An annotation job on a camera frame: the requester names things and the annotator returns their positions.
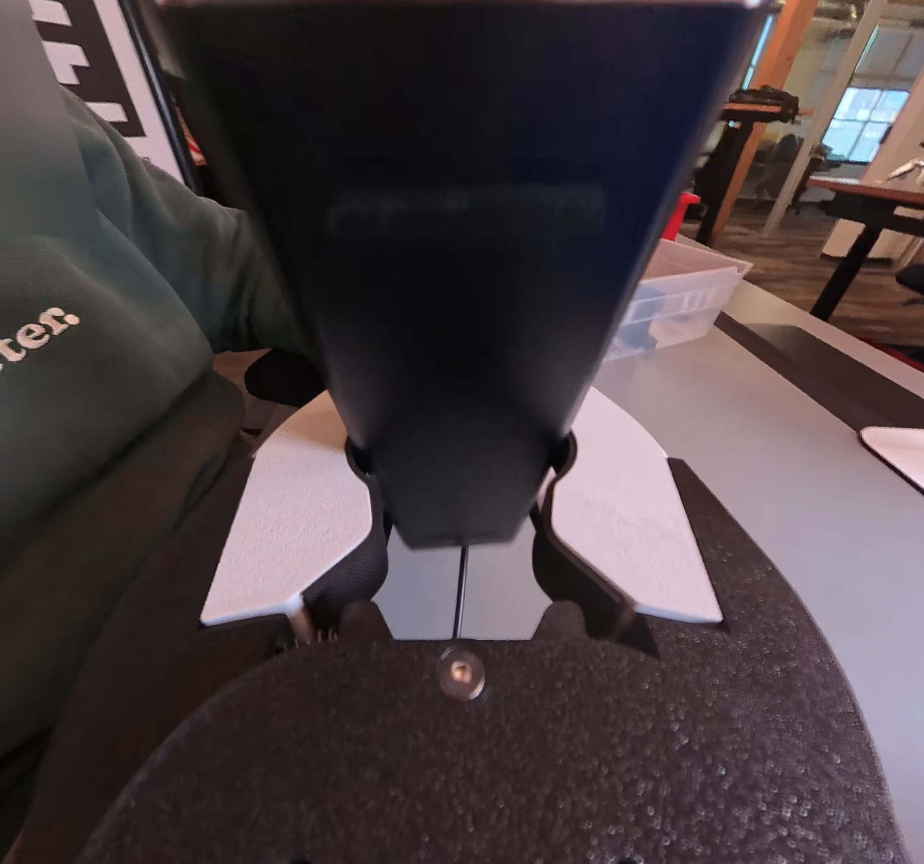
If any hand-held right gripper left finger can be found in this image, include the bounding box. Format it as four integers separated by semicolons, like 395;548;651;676
201;396;392;647

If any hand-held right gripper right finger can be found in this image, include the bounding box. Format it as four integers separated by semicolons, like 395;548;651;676
530;387;724;657

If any clear plastic bin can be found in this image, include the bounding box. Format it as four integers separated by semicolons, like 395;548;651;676
603;236;753;363

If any large black USB hub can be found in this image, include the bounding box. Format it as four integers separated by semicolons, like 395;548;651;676
130;0;781;551

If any person's left forearm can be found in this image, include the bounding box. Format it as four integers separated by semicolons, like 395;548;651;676
166;178;322;361

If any person's green sweatshirt torso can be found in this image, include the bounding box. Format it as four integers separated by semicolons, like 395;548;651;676
0;84;250;757

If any wooden side table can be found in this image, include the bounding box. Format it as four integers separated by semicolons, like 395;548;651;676
805;178;924;320

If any black backpack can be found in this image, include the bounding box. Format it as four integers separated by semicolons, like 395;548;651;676
729;84;801;125

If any window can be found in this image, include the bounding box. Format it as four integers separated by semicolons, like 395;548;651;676
823;88;911;163

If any framed black-white marker board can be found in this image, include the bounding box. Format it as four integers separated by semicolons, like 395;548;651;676
14;0;197;186

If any wooden support post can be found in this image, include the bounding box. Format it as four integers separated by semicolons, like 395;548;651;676
711;0;846;240

